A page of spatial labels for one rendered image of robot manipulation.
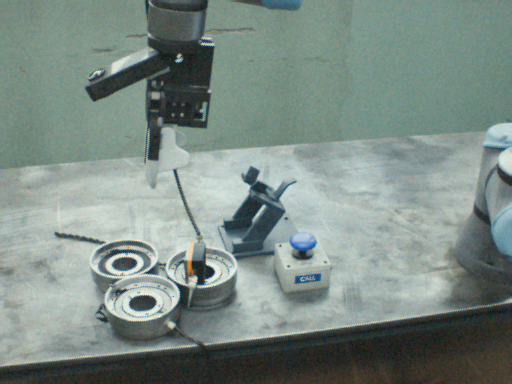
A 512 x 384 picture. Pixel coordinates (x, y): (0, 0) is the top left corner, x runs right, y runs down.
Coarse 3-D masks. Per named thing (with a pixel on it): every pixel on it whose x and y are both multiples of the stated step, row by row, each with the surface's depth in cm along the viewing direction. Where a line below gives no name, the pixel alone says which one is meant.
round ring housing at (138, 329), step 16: (112, 288) 96; (128, 288) 98; (160, 288) 98; (176, 288) 97; (112, 304) 95; (128, 304) 95; (144, 304) 98; (160, 304) 95; (176, 304) 93; (112, 320) 92; (128, 320) 90; (144, 320) 90; (160, 320) 91; (176, 320) 94; (128, 336) 93; (144, 336) 92
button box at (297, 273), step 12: (276, 252) 105; (288, 252) 104; (312, 252) 103; (324, 252) 104; (276, 264) 106; (288, 264) 101; (300, 264) 101; (312, 264) 101; (324, 264) 101; (288, 276) 101; (300, 276) 101; (312, 276) 102; (324, 276) 102; (288, 288) 102; (300, 288) 102; (312, 288) 103; (324, 288) 103
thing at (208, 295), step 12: (180, 252) 105; (216, 252) 106; (168, 264) 102; (228, 264) 104; (168, 276) 100; (204, 276) 105; (216, 276) 101; (180, 288) 98; (204, 288) 97; (216, 288) 98; (228, 288) 99; (180, 300) 100; (192, 300) 99; (204, 300) 98; (216, 300) 100
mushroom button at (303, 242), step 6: (294, 234) 103; (300, 234) 103; (306, 234) 103; (294, 240) 102; (300, 240) 102; (306, 240) 102; (312, 240) 102; (294, 246) 101; (300, 246) 101; (306, 246) 101; (312, 246) 101; (300, 252) 103; (306, 252) 103
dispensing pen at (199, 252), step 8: (200, 240) 104; (200, 248) 100; (192, 256) 98; (200, 256) 98; (192, 264) 98; (200, 264) 98; (192, 272) 97; (200, 272) 98; (192, 280) 96; (200, 280) 99; (192, 288) 95
